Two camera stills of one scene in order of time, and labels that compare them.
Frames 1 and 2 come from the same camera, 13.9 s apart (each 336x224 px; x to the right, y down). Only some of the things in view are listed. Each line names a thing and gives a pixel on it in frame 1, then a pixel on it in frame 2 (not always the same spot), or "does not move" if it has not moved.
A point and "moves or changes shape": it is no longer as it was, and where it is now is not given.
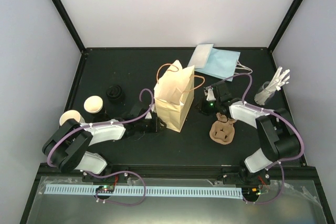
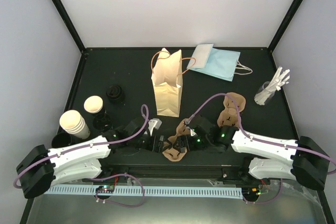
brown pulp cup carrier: (222, 131) moves or changes shape
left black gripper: (155, 126) -> (159, 148)
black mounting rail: (177, 171) does not move
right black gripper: (201, 108) -> (181, 139)
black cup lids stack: (114, 92) does not move
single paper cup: (93, 104) does not move
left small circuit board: (105, 189) does not move
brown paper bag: (174, 93) moves or changes shape
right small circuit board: (251, 191) does not move
